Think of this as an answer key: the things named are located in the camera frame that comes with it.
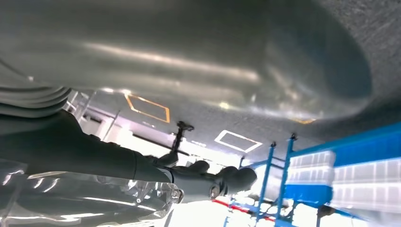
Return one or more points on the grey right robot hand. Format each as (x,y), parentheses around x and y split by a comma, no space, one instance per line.
(188,47)

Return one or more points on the blue metal shelf rack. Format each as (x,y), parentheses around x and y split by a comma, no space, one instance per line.
(360,144)

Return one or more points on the yellow floor tape square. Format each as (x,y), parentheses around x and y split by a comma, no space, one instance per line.
(221,139)
(130,105)

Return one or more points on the black floor stand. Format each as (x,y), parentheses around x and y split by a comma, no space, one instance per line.
(179,137)

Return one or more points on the stainless steel side table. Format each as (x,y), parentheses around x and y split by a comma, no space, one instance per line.
(91,118)

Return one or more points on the white plastic bin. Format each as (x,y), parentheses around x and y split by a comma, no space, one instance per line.
(310,177)
(366,188)
(310,159)

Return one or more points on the red barrier belt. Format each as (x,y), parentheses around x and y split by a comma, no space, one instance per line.
(238,209)

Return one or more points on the blue plastic bin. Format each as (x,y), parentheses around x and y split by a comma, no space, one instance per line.
(308,194)
(366,153)

